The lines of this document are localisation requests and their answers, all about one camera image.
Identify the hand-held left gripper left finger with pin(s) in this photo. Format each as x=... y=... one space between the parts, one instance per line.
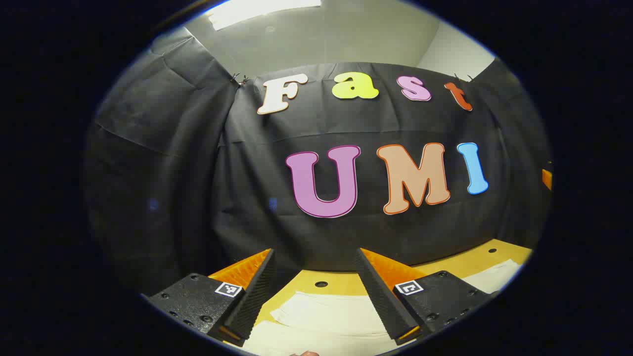
x=254 y=296

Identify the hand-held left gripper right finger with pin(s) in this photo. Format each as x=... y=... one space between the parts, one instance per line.
x=381 y=296

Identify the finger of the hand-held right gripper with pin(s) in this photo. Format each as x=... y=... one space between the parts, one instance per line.
x=546 y=179

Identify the black backdrop cloth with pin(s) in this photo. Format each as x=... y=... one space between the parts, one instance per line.
x=247 y=173

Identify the cream white jeans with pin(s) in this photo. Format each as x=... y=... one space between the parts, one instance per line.
x=326 y=321

